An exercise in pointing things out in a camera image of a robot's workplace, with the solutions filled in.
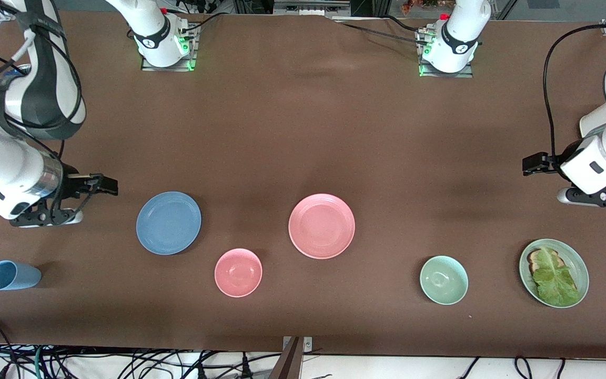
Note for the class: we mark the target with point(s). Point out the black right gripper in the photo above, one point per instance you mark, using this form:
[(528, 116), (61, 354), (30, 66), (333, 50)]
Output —
[(83, 185)]

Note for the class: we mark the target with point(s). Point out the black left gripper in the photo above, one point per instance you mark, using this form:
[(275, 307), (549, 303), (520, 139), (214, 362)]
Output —
[(550, 162)]

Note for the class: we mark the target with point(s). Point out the blue shallow plate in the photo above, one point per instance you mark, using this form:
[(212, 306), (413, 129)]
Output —
[(169, 222)]

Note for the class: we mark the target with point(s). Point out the pink shallow plate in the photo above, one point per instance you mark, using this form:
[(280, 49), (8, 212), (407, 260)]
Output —
[(322, 226)]

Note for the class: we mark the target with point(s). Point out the toasted bread slice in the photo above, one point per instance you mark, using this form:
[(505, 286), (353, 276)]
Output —
[(533, 258)]

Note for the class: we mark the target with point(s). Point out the green shallow plate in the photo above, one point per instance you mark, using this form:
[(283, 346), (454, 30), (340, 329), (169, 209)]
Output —
[(579, 263)]

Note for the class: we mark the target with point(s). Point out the green lettuce leaf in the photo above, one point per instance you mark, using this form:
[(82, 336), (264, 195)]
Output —
[(555, 281)]

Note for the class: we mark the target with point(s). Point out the blue plastic cup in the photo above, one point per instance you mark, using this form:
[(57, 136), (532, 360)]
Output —
[(13, 275)]

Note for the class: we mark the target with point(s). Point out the green deep bowl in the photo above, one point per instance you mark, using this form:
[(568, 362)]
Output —
[(444, 280)]

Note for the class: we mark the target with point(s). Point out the pink deep bowl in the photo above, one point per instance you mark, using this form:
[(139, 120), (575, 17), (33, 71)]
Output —
[(238, 272)]

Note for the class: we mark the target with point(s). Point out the brown table cloth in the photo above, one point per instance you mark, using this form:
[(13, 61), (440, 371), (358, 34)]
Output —
[(282, 131)]

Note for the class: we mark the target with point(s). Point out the orange background object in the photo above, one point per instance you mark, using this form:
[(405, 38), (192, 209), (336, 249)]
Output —
[(413, 5)]

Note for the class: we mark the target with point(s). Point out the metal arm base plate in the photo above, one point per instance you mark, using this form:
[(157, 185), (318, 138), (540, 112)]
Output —
[(190, 52), (463, 72)]

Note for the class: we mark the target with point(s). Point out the dark camera mount bar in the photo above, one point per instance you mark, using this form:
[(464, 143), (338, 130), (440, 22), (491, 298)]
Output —
[(288, 363)]

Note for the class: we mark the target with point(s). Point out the metal mount bracket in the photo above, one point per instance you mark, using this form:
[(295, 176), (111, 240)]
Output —
[(308, 345)]

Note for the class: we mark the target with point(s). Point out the aluminium frame rail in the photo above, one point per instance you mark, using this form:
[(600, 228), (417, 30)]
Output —
[(308, 8)]

